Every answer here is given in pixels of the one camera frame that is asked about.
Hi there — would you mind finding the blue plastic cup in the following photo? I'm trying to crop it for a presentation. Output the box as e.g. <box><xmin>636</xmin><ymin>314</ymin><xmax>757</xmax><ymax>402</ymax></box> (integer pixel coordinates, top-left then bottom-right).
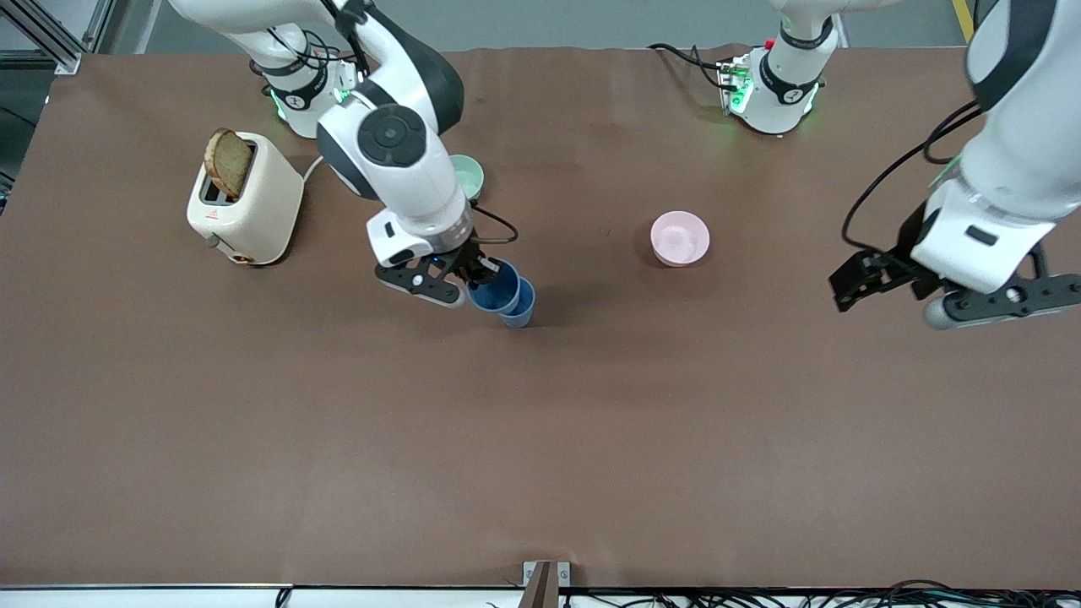
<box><xmin>466</xmin><ymin>258</ymin><xmax>523</xmax><ymax>316</ymax></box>
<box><xmin>497</xmin><ymin>276</ymin><xmax>538</xmax><ymax>329</ymax></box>

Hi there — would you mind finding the mint green bowl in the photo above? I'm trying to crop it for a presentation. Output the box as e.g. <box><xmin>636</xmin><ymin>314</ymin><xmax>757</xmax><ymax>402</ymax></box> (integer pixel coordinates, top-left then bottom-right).
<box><xmin>448</xmin><ymin>154</ymin><xmax>486</xmax><ymax>204</ymax></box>

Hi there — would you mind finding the cream white toaster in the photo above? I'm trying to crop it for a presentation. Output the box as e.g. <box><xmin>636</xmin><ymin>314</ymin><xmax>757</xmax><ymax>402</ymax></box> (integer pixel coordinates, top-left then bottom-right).
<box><xmin>186</xmin><ymin>131</ymin><xmax>305</xmax><ymax>267</ymax></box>

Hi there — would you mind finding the brown table cover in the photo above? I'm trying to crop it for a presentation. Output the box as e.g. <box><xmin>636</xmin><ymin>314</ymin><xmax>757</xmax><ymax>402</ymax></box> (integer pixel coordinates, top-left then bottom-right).
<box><xmin>0</xmin><ymin>44</ymin><xmax>1081</xmax><ymax>590</ymax></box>

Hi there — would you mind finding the pink bowl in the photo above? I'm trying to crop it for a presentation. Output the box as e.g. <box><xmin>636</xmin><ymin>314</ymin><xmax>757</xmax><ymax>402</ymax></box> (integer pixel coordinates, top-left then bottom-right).
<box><xmin>649</xmin><ymin>210</ymin><xmax>711</xmax><ymax>269</ymax></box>

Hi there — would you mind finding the brown bread slice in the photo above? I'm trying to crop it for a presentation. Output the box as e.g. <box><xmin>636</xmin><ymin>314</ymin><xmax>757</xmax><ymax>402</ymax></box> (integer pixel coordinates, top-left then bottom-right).
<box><xmin>204</xmin><ymin>128</ymin><xmax>254</xmax><ymax>201</ymax></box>

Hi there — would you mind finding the yellow floor tape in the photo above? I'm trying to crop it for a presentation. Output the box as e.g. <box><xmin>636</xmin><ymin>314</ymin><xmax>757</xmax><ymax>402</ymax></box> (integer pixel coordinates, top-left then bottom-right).
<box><xmin>952</xmin><ymin>0</ymin><xmax>981</xmax><ymax>46</ymax></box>

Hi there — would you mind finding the left base connector box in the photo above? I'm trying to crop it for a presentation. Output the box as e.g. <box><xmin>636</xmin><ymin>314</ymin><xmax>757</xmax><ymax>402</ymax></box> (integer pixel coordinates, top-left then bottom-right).
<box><xmin>717</xmin><ymin>54</ymin><xmax>754</xmax><ymax>117</ymax></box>

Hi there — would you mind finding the black right base cable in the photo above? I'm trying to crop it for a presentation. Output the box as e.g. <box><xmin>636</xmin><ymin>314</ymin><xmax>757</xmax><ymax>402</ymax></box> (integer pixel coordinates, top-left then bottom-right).
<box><xmin>247</xmin><ymin>25</ymin><xmax>356</xmax><ymax>98</ymax></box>

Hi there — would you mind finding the black base cable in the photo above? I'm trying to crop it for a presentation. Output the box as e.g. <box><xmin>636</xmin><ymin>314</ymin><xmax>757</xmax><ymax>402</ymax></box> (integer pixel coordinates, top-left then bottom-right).
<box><xmin>247</xmin><ymin>25</ymin><xmax>356</xmax><ymax>98</ymax></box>
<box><xmin>648</xmin><ymin>41</ymin><xmax>729</xmax><ymax>90</ymax></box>

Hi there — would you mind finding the black left base cable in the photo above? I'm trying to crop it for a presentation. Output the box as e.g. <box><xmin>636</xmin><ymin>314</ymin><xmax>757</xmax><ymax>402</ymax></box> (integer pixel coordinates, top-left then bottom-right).
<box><xmin>648</xmin><ymin>41</ymin><xmax>729</xmax><ymax>90</ymax></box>

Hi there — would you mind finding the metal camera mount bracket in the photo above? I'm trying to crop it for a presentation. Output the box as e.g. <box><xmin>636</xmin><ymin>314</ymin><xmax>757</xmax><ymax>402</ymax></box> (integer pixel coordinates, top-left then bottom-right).
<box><xmin>518</xmin><ymin>561</ymin><xmax>572</xmax><ymax>608</ymax></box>

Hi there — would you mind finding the black cable bundle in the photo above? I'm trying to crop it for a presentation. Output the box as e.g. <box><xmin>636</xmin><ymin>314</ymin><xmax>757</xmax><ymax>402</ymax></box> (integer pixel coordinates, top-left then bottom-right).
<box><xmin>486</xmin><ymin>579</ymin><xmax>1081</xmax><ymax>608</ymax></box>

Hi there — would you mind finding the aluminium frame profile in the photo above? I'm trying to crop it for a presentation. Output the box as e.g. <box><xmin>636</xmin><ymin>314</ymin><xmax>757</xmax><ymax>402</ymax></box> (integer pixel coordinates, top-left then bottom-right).
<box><xmin>0</xmin><ymin>0</ymin><xmax>115</xmax><ymax>75</ymax></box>

